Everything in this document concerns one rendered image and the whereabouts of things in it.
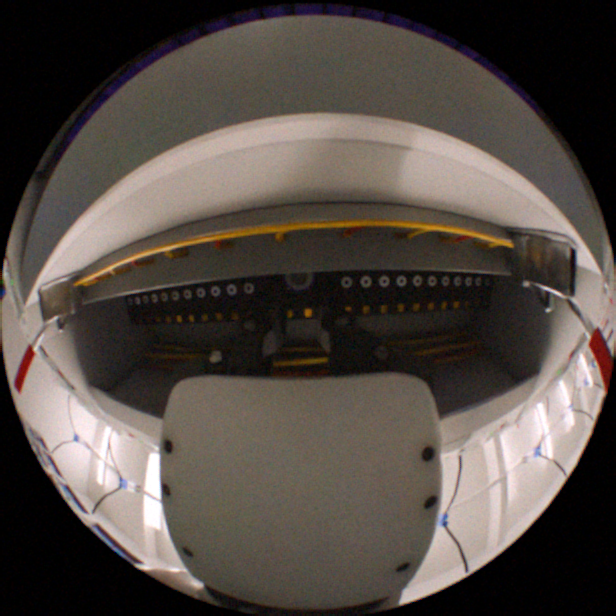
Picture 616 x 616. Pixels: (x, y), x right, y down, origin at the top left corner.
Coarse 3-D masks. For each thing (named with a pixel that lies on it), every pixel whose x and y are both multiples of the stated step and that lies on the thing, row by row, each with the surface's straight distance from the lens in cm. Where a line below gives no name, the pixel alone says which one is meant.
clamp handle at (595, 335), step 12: (552, 300) 11; (564, 300) 10; (576, 300) 11; (576, 312) 10; (588, 324) 10; (588, 336) 10; (600, 336) 10; (600, 348) 10; (600, 360) 10; (612, 360) 10; (600, 372) 10
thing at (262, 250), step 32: (288, 224) 6; (320, 224) 6; (352, 224) 6; (384, 224) 6; (416, 224) 6; (160, 256) 10; (192, 256) 9; (224, 256) 8; (256, 256) 8; (288, 256) 8; (320, 256) 8; (352, 256) 8; (384, 256) 8; (416, 256) 8; (448, 256) 9; (480, 256) 11; (96, 288) 16; (128, 288) 12
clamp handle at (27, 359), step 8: (56, 320) 17; (40, 328) 17; (40, 336) 16; (32, 344) 16; (32, 352) 16; (24, 360) 16; (32, 360) 16; (24, 368) 16; (16, 376) 16; (24, 376) 16; (16, 384) 16
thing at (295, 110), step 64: (192, 64) 5; (256, 64) 3; (320, 64) 3; (384, 64) 4; (448, 64) 5; (128, 128) 4; (192, 128) 3; (256, 128) 2; (320, 128) 3; (384, 128) 3; (448, 128) 3; (512, 128) 5; (64, 192) 7; (128, 192) 4; (192, 192) 5; (256, 192) 5; (320, 192) 6; (384, 192) 6; (448, 192) 6; (512, 192) 5; (576, 192) 11; (64, 256) 9
